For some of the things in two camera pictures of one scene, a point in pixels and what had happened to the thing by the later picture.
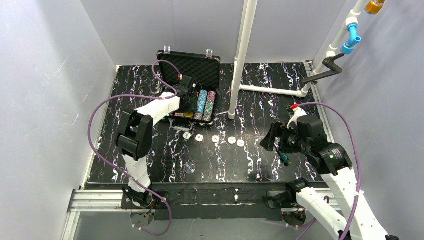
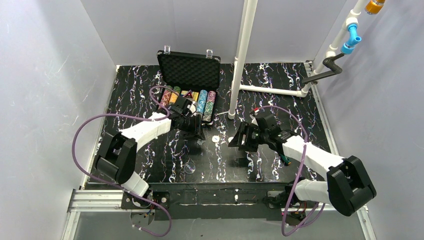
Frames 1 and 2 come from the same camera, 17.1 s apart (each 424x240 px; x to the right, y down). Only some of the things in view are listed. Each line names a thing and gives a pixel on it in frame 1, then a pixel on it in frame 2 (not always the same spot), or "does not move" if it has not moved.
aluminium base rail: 112,200 does not move
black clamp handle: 327,62 does not move
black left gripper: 191,94 → 197,127
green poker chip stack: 208,108 does not move
